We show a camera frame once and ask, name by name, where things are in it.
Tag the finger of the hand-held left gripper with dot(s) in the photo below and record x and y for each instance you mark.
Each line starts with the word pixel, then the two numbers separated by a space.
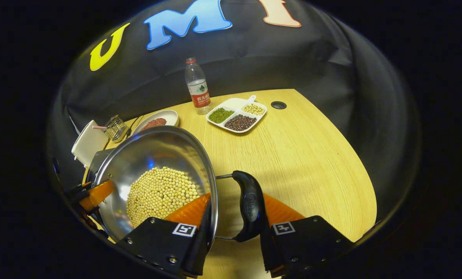
pixel 99 193

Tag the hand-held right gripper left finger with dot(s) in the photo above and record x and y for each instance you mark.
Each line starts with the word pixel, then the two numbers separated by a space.
pixel 157 240

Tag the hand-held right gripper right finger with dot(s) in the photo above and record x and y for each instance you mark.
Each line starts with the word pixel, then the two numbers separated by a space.
pixel 269 254

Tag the black induction cooktop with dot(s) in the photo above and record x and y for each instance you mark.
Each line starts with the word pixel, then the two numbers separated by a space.
pixel 99 161

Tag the soybeans in pot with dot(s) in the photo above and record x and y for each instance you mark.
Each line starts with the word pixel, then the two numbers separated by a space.
pixel 161 193

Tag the white toaster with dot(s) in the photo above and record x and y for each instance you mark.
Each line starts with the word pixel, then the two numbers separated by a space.
pixel 87 143

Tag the pink striped straw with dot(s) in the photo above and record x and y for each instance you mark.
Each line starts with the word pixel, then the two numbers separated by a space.
pixel 99 127

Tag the raw red meat piece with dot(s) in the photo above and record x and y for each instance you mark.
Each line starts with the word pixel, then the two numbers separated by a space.
pixel 159 121
pixel 145 126

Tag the white round plate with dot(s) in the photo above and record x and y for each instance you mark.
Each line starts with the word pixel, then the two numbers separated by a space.
pixel 169 115

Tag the dark red beans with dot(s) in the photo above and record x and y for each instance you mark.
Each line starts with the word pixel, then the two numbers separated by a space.
pixel 240 122

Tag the green mung beans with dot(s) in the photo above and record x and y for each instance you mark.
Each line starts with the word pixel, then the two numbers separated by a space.
pixel 220 115

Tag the clear plastic water bottle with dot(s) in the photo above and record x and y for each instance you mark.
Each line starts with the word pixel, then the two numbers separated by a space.
pixel 199 89

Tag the yellow beans in dish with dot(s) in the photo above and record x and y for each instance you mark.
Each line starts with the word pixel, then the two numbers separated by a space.
pixel 254 109

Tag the white divided dish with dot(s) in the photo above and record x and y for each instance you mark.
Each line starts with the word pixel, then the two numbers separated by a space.
pixel 235 104

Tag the black backdrop cloth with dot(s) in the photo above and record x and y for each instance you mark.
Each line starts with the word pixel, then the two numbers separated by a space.
pixel 254 62

